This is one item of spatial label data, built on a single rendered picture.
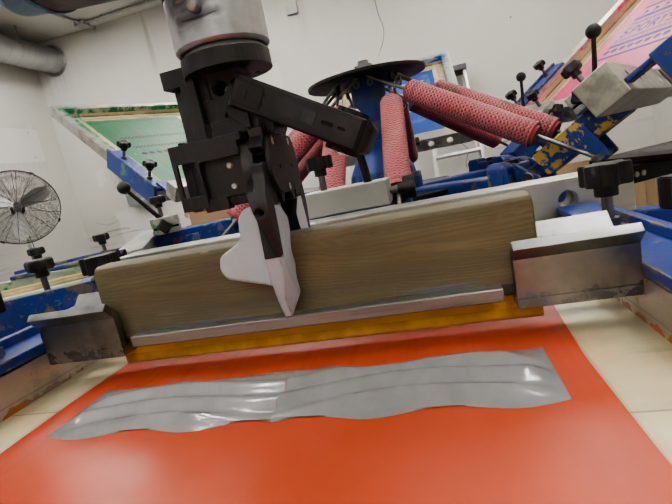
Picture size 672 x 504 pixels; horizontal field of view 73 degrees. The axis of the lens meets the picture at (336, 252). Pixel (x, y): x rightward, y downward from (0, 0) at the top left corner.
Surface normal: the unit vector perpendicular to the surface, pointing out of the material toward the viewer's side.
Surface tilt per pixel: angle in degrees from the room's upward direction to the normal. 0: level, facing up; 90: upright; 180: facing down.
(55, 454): 0
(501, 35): 90
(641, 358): 0
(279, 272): 102
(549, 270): 90
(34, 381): 90
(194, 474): 0
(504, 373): 32
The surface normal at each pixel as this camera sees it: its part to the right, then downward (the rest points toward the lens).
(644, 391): -0.20, -0.96
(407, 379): -0.26, -0.76
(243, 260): -0.22, 0.07
